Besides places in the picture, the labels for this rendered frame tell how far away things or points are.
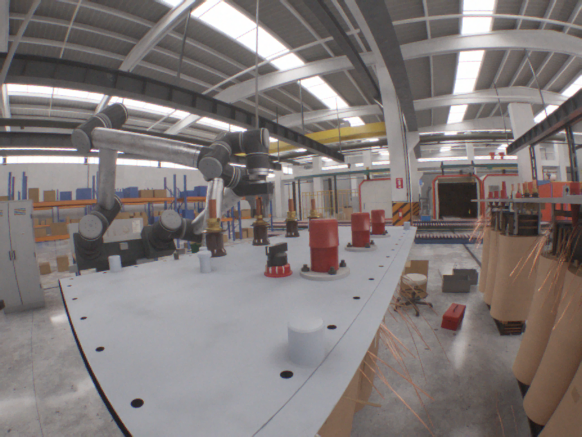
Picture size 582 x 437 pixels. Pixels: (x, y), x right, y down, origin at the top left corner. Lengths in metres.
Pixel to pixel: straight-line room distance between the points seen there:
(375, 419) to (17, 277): 5.42
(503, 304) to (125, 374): 3.03
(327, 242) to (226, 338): 0.32
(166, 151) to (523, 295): 3.28
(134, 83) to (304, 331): 7.37
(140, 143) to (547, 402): 2.56
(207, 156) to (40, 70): 6.49
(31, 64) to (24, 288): 4.91
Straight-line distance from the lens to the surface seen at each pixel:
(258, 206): 1.07
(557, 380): 1.77
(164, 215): 2.08
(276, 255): 0.57
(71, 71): 7.15
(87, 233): 1.87
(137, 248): 2.48
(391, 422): 1.97
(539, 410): 1.92
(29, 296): 5.30
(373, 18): 4.74
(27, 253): 5.16
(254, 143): 1.07
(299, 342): 0.25
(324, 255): 0.54
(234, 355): 0.29
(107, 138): 1.23
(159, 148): 1.07
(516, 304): 3.07
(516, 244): 2.86
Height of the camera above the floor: 1.53
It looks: 3 degrees down
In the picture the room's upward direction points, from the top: 3 degrees counter-clockwise
